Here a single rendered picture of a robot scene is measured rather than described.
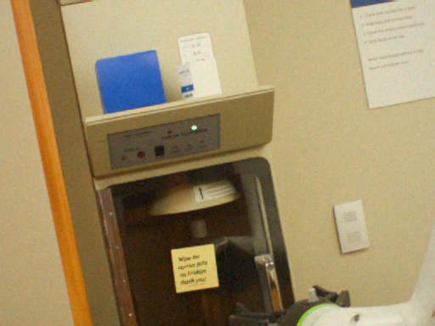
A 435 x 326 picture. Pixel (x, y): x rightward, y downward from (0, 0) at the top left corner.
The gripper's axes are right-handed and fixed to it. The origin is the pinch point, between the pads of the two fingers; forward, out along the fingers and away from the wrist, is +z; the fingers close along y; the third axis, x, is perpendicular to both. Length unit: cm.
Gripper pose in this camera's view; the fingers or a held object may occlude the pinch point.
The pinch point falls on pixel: (279, 303)
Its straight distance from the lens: 151.3
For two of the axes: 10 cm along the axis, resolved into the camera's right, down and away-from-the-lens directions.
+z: -1.8, -0.2, 9.8
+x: 1.8, 9.8, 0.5
